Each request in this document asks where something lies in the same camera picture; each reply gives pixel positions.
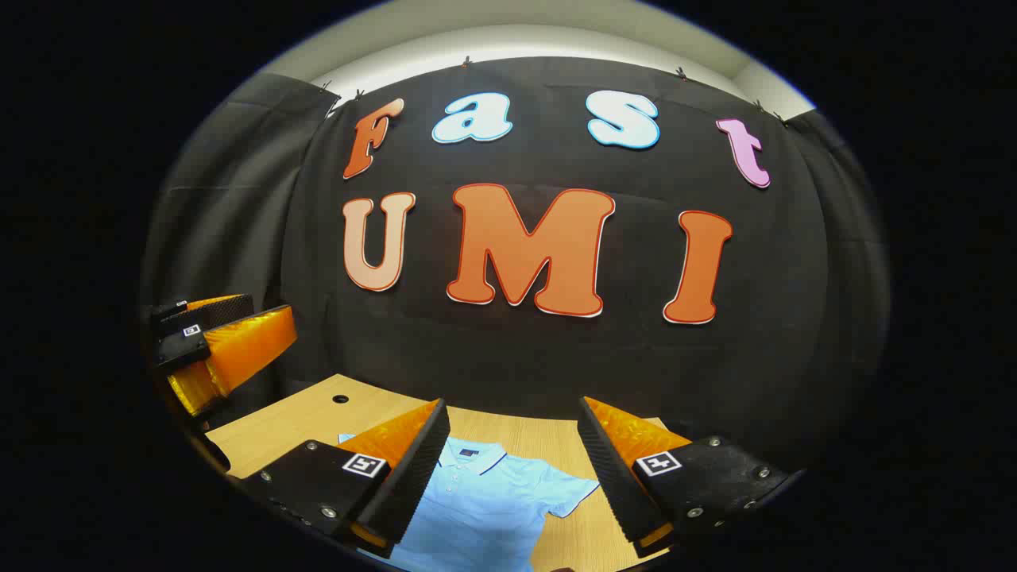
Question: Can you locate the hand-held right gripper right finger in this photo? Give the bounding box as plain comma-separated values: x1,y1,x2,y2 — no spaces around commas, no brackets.
578,396,797,559

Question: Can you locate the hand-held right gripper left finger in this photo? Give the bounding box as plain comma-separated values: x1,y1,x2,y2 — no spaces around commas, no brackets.
238,399,450,558

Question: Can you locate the light blue T-shirt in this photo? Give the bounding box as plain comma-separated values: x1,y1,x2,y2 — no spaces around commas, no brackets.
338,433,601,572

